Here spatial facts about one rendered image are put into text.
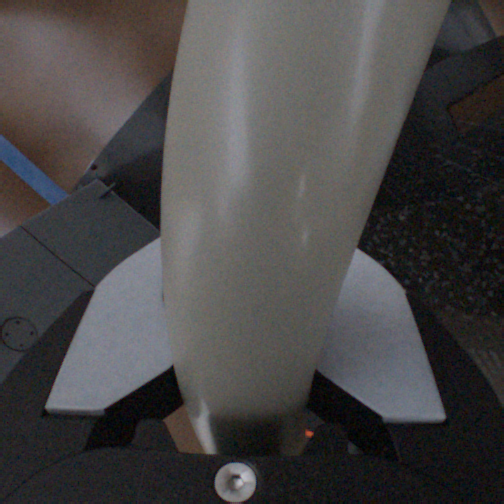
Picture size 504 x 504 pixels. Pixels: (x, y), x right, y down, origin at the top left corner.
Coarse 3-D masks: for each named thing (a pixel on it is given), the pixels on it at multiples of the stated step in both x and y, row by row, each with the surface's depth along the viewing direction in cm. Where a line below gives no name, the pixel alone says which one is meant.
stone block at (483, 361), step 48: (480, 48) 57; (432, 96) 54; (480, 96) 40; (432, 144) 39; (480, 144) 31; (384, 192) 39; (432, 192) 31; (480, 192) 26; (384, 240) 36; (432, 240) 30; (480, 240) 26; (432, 288) 30; (480, 288) 26; (480, 336) 28
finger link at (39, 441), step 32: (64, 320) 7; (32, 352) 6; (64, 352) 6; (32, 384) 5; (0, 416) 5; (32, 416) 5; (64, 416) 5; (96, 416) 5; (0, 448) 4; (32, 448) 4; (64, 448) 4; (0, 480) 4
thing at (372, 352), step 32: (352, 288) 8; (384, 288) 8; (352, 320) 7; (384, 320) 7; (320, 352) 6; (352, 352) 6; (384, 352) 6; (416, 352) 6; (320, 384) 6; (352, 384) 5; (384, 384) 5; (416, 384) 5; (320, 416) 6; (352, 416) 5; (384, 416) 5; (416, 416) 5; (352, 448) 6
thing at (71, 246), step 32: (96, 192) 97; (32, 224) 69; (64, 224) 78; (96, 224) 88; (128, 224) 100; (0, 256) 57; (32, 256) 64; (64, 256) 72; (96, 256) 80; (128, 256) 90; (0, 288) 53; (32, 288) 59; (64, 288) 66; (0, 320) 50; (32, 320) 55; (0, 352) 46; (0, 384) 43
